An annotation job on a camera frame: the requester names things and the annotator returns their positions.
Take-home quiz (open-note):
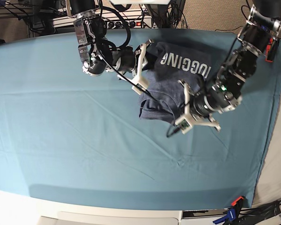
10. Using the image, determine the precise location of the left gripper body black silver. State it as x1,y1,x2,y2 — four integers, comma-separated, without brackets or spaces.
178,78,221,131

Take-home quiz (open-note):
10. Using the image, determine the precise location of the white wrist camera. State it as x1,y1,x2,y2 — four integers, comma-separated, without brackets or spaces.
175,114,193,135
131,75,149,95

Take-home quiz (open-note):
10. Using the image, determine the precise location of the blue spring clamp bottom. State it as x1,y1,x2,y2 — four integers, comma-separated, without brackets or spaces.
213,208,237,225

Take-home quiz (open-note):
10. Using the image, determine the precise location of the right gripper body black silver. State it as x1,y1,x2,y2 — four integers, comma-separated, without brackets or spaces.
112,39,154,78

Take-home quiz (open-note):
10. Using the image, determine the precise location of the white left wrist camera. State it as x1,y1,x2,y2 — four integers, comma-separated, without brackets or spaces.
175,114,193,135

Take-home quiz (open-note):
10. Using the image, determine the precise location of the white power strip red switch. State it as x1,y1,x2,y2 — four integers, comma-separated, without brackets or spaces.
104,18,152,29

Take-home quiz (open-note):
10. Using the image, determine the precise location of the blue-grey heathered T-shirt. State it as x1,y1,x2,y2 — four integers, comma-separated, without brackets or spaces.
139,42,212,123

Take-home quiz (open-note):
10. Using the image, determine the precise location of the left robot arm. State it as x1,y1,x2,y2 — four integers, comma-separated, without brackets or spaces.
174,0,281,134

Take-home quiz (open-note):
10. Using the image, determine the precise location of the teal table cloth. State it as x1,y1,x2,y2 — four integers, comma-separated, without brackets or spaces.
0,33,281,210

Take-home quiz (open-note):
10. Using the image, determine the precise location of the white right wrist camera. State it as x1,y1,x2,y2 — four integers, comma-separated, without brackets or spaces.
131,75,149,95

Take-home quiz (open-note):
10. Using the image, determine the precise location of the orange black clamp bottom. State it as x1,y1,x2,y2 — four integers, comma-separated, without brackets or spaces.
231,196,245,211

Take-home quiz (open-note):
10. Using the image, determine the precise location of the orange black clamp right edge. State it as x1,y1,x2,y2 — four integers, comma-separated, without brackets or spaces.
266,38,279,63

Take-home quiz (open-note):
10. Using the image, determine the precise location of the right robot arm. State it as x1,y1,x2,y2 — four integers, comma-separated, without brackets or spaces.
67,0,157,79

